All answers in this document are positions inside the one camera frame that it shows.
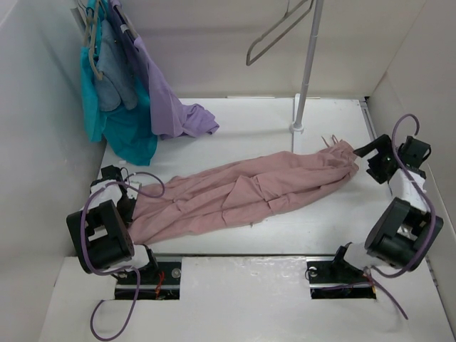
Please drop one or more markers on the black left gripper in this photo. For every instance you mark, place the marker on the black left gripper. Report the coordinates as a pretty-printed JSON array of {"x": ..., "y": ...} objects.
[{"x": 127, "y": 216}]

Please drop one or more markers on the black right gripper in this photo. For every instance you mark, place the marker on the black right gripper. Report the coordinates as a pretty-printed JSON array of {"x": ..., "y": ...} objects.
[{"x": 382, "y": 144}]

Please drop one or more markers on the pink trousers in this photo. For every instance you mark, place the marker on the pink trousers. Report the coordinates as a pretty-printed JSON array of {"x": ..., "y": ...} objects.
[{"x": 240, "y": 193}]

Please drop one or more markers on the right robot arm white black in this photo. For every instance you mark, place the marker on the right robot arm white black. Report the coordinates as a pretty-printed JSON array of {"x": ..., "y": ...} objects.
[{"x": 405, "y": 231}]

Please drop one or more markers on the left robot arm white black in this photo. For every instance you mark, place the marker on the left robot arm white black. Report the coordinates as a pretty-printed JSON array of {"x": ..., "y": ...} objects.
[{"x": 99, "y": 231}]

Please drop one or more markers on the grey empty hanger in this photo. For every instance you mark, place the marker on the grey empty hanger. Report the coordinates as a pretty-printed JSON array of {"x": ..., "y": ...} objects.
[{"x": 292, "y": 17}]

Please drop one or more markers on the grey hanger with clothes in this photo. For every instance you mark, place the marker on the grey hanger with clothes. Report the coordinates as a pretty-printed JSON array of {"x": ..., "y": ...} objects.
[{"x": 95, "y": 13}]

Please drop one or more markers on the teal hanging garment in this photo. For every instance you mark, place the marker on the teal hanging garment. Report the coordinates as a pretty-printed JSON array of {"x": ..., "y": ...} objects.
[{"x": 128, "y": 132}]

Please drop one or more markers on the lilac hanging garment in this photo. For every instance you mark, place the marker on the lilac hanging garment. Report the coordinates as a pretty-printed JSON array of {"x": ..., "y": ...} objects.
[{"x": 170, "y": 118}]

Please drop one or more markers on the white rack pole with base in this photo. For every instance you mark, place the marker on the white rack pole with base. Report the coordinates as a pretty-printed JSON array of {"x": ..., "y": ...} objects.
[{"x": 297, "y": 127}]

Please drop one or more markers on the blue grey hanging garment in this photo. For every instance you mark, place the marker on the blue grey hanging garment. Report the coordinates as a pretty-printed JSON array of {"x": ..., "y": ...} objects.
[{"x": 117, "y": 85}]

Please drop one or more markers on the white left rack pole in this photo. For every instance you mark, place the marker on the white left rack pole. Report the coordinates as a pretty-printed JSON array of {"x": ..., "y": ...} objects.
[{"x": 80, "y": 18}]

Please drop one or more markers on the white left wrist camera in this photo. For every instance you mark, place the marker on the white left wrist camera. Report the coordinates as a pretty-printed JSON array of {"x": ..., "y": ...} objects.
[{"x": 132, "y": 188}]

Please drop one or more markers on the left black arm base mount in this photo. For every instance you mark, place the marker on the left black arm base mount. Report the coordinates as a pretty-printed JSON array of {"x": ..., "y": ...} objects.
[{"x": 155, "y": 284}]

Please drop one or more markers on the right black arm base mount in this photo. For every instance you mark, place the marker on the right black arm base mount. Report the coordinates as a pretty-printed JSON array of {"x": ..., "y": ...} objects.
[{"x": 337, "y": 280}]

